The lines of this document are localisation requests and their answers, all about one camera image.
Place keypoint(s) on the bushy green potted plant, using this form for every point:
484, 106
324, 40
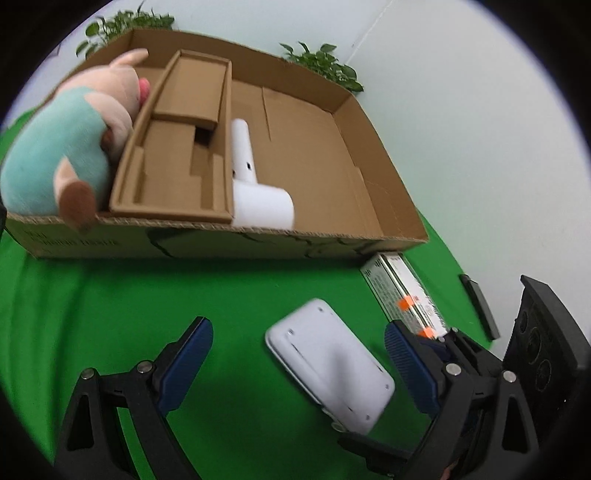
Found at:
124, 23

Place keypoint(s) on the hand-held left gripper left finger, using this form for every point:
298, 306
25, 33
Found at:
184, 364

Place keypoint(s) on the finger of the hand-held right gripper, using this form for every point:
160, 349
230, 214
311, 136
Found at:
471, 350
374, 454

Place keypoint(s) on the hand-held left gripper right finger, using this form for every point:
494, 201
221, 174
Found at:
411, 369

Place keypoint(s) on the small cardboard box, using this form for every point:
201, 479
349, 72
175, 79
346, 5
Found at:
171, 157

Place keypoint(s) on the white hair dryer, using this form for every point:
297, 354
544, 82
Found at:
263, 205

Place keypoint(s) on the black phone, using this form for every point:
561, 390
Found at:
480, 304

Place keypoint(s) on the green and white carton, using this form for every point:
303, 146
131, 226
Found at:
397, 281

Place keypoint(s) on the large shallow cardboard box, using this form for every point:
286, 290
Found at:
304, 157

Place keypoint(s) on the pink pig plush toy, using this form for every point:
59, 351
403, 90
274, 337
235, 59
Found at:
60, 143

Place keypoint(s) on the leafy green potted plant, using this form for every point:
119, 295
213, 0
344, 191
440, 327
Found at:
323, 64

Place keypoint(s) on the white rectangular plastic device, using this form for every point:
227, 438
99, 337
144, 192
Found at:
328, 360

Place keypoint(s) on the green tablecloth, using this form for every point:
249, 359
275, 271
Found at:
138, 286

